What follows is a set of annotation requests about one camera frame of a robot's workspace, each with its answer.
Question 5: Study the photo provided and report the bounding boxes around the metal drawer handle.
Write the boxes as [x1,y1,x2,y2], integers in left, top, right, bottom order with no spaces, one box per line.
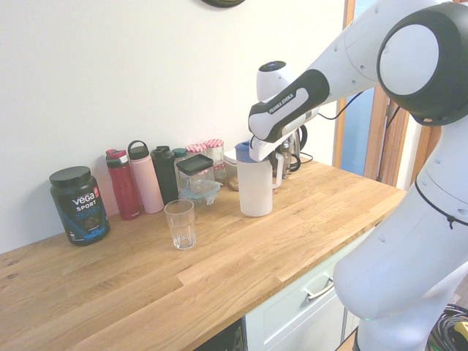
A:
[303,276,336,301]

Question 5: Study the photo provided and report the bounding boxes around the cereal container white lid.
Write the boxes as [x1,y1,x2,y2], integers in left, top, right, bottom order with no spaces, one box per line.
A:
[223,150,243,192]

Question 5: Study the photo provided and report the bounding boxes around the glass container blue lid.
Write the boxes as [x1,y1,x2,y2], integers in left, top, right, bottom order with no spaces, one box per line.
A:
[178,180,222,206]

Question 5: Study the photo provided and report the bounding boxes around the steel electric kettle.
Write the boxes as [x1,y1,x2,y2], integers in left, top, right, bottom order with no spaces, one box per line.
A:
[279,124,309,173]

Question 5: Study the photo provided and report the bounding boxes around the dark red water bottle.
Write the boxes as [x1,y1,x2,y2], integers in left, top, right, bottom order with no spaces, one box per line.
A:
[105,148,142,222]

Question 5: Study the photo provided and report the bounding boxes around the translucent pitcher blue lid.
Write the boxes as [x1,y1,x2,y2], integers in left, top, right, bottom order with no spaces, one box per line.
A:
[233,140,284,218]

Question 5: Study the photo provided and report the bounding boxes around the clear drinking glass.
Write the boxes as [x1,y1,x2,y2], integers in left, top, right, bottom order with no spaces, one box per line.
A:
[163,199,197,251]

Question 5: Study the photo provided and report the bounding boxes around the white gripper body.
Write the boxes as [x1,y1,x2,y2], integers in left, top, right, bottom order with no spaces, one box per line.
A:
[249,135,279,162]

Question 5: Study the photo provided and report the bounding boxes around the coiled floor cables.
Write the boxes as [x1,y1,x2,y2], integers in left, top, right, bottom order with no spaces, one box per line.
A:
[426,302,468,351]

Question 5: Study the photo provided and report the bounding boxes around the dark round wall object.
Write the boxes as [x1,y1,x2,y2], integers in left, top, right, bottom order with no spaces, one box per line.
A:
[200,0,247,8]

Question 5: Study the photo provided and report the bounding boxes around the glass french press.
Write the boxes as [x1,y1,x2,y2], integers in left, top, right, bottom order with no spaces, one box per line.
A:
[282,140,302,180]

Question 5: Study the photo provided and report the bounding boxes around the pink water bottle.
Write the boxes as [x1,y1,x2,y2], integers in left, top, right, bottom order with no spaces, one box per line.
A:
[127,140,165,214]

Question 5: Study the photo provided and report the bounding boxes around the wooden door frame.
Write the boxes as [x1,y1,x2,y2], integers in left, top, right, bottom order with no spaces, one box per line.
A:
[331,0,440,192]

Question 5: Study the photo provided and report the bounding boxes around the steel black dishwasher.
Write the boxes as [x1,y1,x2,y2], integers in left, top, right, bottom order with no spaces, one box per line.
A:
[192,317,246,351]

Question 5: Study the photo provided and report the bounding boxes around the yellow box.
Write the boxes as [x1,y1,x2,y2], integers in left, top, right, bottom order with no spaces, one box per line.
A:
[452,320,468,345]

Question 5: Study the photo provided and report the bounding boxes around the clear container black lid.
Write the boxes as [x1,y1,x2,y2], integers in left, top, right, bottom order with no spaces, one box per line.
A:
[175,153,215,193]

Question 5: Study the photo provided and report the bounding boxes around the black protein powder tub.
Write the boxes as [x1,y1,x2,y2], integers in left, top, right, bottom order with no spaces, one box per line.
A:
[48,165,112,247]

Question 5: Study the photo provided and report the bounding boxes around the glass jar green lid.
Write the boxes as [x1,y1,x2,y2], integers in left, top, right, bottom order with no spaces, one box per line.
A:
[171,147,189,184]

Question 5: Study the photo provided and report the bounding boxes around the white cabinet drawer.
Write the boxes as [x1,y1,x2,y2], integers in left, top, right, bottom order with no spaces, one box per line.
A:
[244,225,377,351]

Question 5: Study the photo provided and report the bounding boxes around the black shaker bottle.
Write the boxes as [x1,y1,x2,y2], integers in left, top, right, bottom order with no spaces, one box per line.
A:
[150,145,181,207]

